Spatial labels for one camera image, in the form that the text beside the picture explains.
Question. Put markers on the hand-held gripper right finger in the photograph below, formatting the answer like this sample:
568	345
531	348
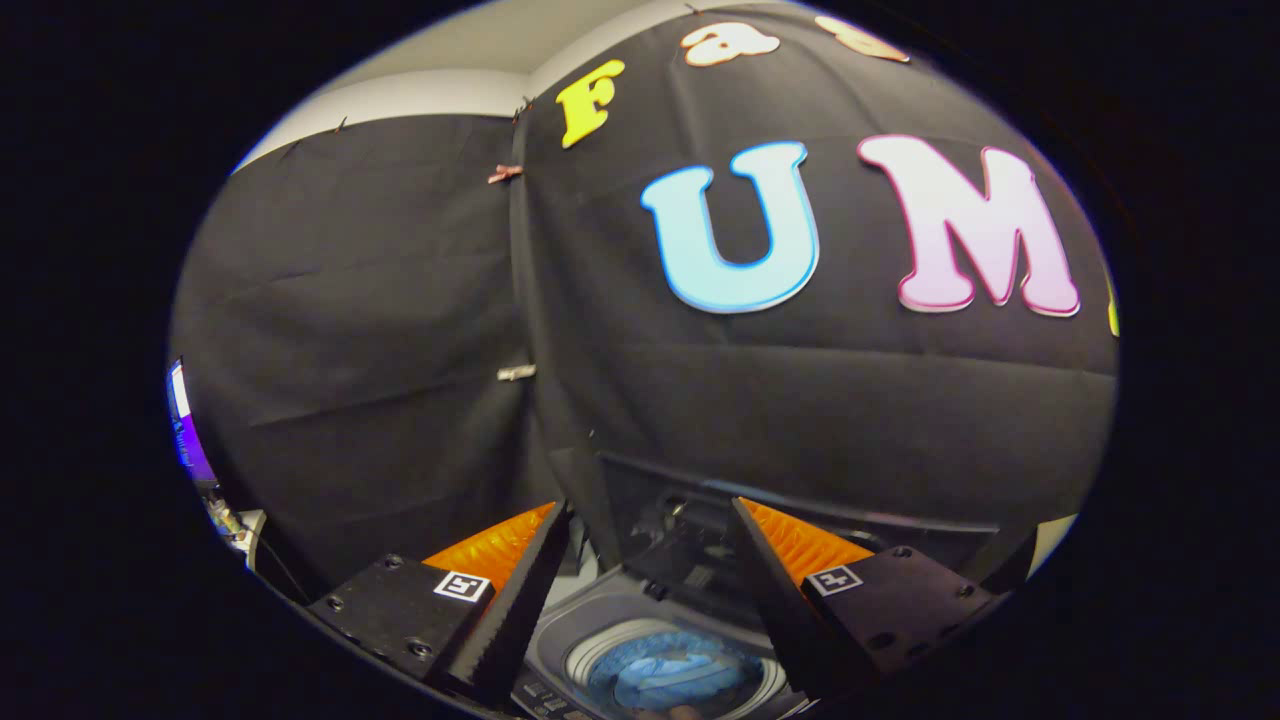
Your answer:
775	590

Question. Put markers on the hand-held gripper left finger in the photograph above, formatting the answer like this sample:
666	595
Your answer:
525	600

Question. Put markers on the grey washing machine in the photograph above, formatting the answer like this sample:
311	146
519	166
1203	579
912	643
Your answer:
560	628

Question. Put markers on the light blue shirt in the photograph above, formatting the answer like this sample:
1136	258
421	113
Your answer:
670	675

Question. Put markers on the silver clip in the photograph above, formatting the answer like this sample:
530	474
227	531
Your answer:
516	372

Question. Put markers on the black backdrop cloth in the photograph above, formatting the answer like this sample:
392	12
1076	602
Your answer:
380	300

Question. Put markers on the purple monitor screen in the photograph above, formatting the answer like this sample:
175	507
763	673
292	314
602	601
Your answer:
190	440

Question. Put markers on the copper clip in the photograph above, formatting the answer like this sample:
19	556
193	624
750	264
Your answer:
505	173

